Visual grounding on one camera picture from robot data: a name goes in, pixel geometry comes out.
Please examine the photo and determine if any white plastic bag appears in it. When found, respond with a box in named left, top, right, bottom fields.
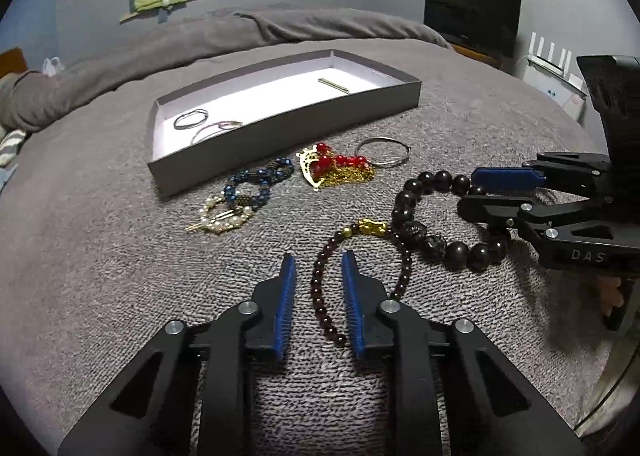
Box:
left=41, top=57, right=65, bottom=76

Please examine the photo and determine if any wooden headboard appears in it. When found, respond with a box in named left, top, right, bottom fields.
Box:
left=0, top=47, right=28, bottom=78

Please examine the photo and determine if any white pearl hair clip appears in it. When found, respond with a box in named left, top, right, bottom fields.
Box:
left=318, top=78, right=350, bottom=95

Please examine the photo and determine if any grey shallow cardboard tray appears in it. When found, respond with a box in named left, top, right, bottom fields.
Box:
left=148, top=49, right=421, bottom=197

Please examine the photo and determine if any thin dark cord bracelet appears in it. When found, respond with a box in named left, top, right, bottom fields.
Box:
left=354, top=136, right=412, bottom=169

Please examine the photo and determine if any large dark wooden bead bracelet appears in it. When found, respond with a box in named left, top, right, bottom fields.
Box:
left=390, top=170, right=512, bottom=273

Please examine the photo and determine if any blue bead bracelet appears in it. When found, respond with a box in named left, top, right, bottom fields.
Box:
left=222, top=157, right=296, bottom=210

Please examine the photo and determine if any person's right hand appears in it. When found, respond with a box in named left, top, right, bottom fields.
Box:
left=597, top=276, right=625, bottom=316

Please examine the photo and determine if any dark red garnet bead bracelet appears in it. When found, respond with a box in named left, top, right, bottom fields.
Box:
left=310, top=217, right=414, bottom=349

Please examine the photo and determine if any red bead gold chain jewelry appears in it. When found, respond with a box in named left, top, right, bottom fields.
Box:
left=296, top=142, right=376, bottom=191

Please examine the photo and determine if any light blue blanket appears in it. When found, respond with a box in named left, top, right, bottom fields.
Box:
left=0, top=165, right=17, bottom=191

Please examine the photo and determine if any grey cord bracelet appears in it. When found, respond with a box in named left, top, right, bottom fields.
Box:
left=172, top=108, right=210, bottom=131

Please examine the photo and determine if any black television screen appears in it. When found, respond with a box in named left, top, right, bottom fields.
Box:
left=423, top=0, right=522, bottom=58

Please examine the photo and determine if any small pearl hair clip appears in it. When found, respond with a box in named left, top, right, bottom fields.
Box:
left=184, top=195, right=256, bottom=236

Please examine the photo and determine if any white wifi router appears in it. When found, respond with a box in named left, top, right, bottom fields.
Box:
left=522, top=31, right=587, bottom=123

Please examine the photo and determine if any pink cord bracelet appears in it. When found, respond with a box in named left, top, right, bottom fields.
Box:
left=190, top=120, right=244, bottom=146

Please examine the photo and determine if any grey duvet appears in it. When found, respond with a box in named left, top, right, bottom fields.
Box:
left=1, top=7, right=452, bottom=133

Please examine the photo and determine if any striped grey white pillow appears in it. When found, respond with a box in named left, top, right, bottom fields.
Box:
left=0, top=130, right=28, bottom=169

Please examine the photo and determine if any wooden tv stand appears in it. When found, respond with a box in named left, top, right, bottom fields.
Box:
left=451, top=43, right=502, bottom=70

